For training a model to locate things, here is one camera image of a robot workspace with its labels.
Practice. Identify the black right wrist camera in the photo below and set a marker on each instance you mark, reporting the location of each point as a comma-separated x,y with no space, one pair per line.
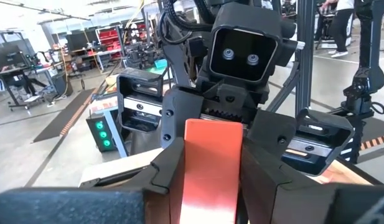
244,56

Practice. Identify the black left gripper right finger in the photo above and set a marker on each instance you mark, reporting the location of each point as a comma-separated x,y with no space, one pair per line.
272,199

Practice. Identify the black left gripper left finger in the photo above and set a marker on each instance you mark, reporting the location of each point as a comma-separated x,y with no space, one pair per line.
70,207

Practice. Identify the teal plastic box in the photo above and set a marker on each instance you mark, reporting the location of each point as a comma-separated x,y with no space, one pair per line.
160,63

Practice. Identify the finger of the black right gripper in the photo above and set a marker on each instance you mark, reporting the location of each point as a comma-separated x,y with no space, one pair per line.
176,118
272,133

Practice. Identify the black standing desk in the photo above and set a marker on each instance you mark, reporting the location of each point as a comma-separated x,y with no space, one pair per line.
17,77

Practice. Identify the black computer with green lights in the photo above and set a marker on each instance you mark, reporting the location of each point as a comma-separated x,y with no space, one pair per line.
101,137

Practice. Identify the red storage bin shelf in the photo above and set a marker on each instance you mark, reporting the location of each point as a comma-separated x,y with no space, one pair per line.
109,39

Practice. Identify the black robot arm with stand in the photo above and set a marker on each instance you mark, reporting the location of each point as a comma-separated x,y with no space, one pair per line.
366,77

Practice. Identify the person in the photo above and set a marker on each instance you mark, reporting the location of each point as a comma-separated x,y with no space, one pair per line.
341,28

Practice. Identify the red rectangular block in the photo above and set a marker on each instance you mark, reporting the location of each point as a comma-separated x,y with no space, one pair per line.
210,171

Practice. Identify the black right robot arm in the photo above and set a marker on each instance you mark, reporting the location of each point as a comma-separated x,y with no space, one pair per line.
179,65

